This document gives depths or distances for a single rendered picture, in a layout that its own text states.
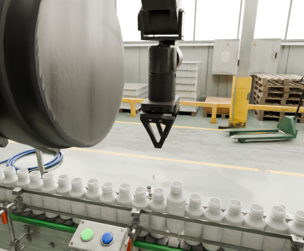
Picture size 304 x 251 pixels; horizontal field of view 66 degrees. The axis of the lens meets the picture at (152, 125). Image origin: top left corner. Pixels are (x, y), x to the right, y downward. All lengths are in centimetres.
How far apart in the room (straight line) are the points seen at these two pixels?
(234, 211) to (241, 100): 450
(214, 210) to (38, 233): 65
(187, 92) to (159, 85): 557
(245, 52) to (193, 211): 467
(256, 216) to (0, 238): 96
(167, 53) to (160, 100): 9
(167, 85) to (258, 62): 697
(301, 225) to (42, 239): 86
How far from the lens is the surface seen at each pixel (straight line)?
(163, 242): 84
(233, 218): 77
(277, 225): 79
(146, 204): 79
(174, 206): 75
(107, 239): 69
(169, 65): 46
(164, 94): 47
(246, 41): 525
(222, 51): 731
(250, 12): 530
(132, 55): 809
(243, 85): 513
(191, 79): 598
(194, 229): 80
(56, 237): 100
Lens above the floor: 159
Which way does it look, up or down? 18 degrees down
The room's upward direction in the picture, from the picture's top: straight up
